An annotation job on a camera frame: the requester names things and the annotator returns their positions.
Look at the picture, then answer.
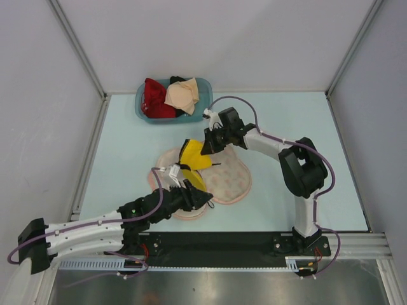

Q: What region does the black garment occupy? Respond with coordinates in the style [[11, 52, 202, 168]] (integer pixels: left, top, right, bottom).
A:
[[170, 76, 186, 85]]

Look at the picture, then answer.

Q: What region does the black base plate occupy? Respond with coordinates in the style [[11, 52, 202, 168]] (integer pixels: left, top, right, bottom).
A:
[[120, 232, 331, 262]]

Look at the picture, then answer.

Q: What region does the aluminium frame post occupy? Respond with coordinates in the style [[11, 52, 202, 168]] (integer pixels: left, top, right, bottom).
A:
[[325, 0, 386, 100], [47, 0, 107, 100]]

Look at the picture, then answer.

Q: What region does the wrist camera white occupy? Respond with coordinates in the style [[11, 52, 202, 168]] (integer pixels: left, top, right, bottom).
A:
[[203, 108, 223, 131], [163, 163, 181, 187]]

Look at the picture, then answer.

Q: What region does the red garment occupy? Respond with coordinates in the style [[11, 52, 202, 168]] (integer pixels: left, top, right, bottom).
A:
[[141, 78, 176, 119]]

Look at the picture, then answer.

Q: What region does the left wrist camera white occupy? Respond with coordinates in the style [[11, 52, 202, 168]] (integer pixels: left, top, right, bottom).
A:
[[163, 163, 181, 187]]

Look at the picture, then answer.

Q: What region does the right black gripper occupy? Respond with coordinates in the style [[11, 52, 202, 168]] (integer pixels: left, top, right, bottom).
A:
[[202, 126, 231, 156]]

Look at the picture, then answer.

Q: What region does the left aluminium frame post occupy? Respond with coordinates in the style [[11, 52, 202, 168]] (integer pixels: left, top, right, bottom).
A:
[[47, 0, 107, 100]]

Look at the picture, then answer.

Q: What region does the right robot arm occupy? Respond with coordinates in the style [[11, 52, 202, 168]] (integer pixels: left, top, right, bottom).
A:
[[201, 107, 328, 255]]

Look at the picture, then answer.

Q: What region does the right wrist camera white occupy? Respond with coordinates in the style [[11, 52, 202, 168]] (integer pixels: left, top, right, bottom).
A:
[[203, 108, 223, 131]]

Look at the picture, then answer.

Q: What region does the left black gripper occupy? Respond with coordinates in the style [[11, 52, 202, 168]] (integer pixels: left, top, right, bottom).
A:
[[151, 179, 212, 224]]

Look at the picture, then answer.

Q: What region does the right aluminium frame post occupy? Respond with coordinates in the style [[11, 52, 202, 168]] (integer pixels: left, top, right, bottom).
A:
[[325, 0, 386, 100]]

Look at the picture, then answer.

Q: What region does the yellow black bra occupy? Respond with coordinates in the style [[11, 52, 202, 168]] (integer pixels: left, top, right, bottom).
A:
[[176, 139, 219, 192]]

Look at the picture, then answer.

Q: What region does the teal plastic basket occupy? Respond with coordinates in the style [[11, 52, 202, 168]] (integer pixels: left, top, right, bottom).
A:
[[134, 76, 213, 124]]

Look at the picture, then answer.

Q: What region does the beige bra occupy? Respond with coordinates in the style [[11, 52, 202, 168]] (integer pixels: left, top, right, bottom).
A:
[[165, 78, 200, 116]]

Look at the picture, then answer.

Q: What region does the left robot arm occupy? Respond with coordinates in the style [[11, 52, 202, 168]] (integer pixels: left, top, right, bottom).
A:
[[7, 181, 213, 274]]

